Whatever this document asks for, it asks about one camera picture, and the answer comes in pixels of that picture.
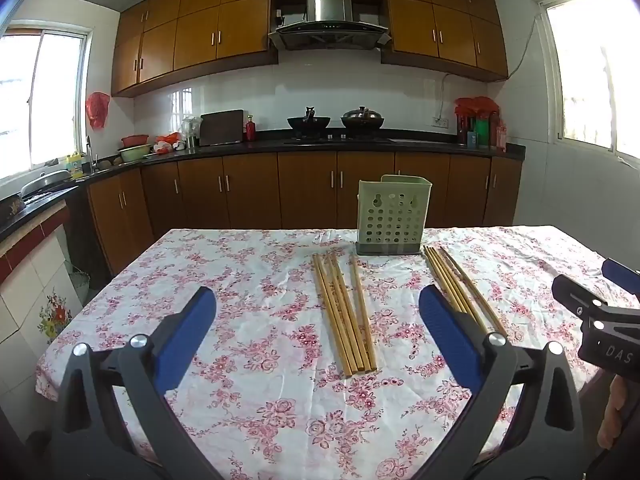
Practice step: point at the red plastic bag on bottles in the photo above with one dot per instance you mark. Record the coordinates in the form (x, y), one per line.
(477, 105)

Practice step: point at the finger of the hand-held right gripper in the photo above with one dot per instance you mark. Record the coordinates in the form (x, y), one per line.
(620, 274)
(570, 290)

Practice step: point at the white wall outlet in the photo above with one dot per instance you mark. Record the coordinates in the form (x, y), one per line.
(440, 122)

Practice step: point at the hanging red plastic bag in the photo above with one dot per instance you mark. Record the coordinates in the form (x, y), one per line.
(97, 110)

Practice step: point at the dark bottles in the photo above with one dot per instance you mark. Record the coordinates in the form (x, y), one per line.
(463, 130)

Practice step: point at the gas stove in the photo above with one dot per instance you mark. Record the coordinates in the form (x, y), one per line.
(340, 138)

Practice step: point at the blue box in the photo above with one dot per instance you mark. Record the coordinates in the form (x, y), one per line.
(472, 139)

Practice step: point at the row of wooden base cabinets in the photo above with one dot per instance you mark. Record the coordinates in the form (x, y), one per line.
(250, 190)

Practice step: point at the black stone countertop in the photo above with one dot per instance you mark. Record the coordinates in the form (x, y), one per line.
(400, 146)

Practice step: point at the glass jars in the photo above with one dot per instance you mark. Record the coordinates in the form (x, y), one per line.
(190, 132)

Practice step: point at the red packet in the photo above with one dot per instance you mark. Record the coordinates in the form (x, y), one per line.
(501, 137)

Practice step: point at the green basin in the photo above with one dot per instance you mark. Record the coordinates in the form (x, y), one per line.
(135, 153)

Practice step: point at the row of wooden wall cabinets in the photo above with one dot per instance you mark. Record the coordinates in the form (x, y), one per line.
(200, 35)

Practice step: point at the sink faucet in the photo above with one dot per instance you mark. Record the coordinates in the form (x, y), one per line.
(89, 152)

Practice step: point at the red bottle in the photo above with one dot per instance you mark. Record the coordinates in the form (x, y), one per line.
(250, 130)

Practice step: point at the green perforated utensil holder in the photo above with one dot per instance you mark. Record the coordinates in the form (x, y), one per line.
(395, 220)

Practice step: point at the pink floral tablecloth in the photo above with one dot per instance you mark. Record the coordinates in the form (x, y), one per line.
(250, 310)

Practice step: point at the red basin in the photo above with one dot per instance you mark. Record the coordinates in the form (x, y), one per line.
(135, 140)

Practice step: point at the yellow dish soap bottle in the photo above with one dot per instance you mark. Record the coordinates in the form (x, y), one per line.
(75, 165)

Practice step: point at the steel range hood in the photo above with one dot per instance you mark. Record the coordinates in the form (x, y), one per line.
(327, 10)

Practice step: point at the sliding window beside sink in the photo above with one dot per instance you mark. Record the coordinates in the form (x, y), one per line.
(55, 100)

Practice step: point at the window beside table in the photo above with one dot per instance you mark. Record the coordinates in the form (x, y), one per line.
(585, 70)

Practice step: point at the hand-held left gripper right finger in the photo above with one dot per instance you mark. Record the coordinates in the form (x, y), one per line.
(450, 330)

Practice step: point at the red and white plastic bag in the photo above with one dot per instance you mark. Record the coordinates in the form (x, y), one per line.
(167, 140)

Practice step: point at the dark cutting board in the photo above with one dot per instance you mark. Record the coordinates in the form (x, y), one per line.
(221, 127)

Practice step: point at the person's right hand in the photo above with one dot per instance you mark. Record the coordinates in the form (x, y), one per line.
(617, 410)

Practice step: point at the steel pan lid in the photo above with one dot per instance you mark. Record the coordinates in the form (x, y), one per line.
(47, 180)

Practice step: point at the green box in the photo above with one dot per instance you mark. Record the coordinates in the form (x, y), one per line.
(482, 132)

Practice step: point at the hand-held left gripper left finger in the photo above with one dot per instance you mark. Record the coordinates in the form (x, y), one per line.
(185, 335)

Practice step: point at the black wok with lid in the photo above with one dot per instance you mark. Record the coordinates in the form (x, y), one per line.
(362, 119)

